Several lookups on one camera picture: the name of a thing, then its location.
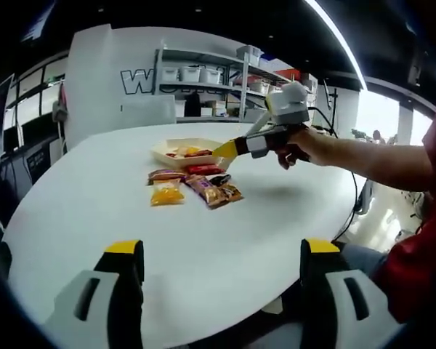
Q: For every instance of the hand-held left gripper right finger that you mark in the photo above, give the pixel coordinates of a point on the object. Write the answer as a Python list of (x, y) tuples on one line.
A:
[(318, 291)]

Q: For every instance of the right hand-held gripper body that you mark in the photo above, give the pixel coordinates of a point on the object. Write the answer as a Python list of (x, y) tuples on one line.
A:
[(288, 107)]

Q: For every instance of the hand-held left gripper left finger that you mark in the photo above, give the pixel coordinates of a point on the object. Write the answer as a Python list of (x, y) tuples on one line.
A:
[(125, 291)]

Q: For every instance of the black food candy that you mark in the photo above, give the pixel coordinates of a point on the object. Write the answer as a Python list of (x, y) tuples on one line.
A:
[(219, 178)]

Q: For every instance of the small brown food packet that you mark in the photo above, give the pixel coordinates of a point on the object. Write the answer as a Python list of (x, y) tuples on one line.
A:
[(232, 192)]

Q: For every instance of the long red food packet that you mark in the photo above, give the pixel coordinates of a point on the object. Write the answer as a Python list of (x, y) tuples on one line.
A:
[(200, 153), (205, 168)]

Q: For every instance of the brown purple food packet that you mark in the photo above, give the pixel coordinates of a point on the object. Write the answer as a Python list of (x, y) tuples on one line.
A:
[(165, 175), (203, 191)]

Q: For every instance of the cream plastic container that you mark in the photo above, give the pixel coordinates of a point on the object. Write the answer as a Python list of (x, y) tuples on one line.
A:
[(178, 163)]

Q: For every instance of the small red food packet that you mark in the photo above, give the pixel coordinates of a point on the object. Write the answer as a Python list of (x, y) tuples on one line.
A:
[(170, 155)]

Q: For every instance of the person's right hand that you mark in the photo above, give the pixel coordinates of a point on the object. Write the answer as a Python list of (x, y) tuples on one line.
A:
[(305, 145)]

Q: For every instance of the black stand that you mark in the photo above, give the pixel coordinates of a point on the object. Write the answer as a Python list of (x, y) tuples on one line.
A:
[(332, 105)]

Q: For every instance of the person's blue jeans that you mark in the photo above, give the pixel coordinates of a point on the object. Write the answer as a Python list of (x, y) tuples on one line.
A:
[(359, 259)]

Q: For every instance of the white storage bin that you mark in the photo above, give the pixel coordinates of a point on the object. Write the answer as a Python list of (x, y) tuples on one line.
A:
[(190, 73), (210, 75), (250, 54), (168, 74)]

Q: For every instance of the black chair back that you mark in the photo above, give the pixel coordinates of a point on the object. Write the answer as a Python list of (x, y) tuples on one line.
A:
[(193, 105)]

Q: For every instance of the long curved ceiling light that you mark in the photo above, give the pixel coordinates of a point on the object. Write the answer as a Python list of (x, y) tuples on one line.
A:
[(349, 52)]

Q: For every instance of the metal shelf rack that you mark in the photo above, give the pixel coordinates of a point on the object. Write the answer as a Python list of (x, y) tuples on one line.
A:
[(158, 87)]

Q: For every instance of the black ceiling fixture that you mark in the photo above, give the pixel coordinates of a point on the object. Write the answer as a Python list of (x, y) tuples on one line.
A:
[(414, 69)]

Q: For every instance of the white counter with black panel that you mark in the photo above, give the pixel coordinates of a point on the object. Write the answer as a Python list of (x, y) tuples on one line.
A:
[(36, 160)]

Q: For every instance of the black desk monitor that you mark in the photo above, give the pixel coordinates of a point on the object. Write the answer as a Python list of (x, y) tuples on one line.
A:
[(36, 125), (11, 138)]

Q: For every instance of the hanging red grey jacket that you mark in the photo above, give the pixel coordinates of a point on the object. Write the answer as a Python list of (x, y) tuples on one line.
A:
[(60, 107)]

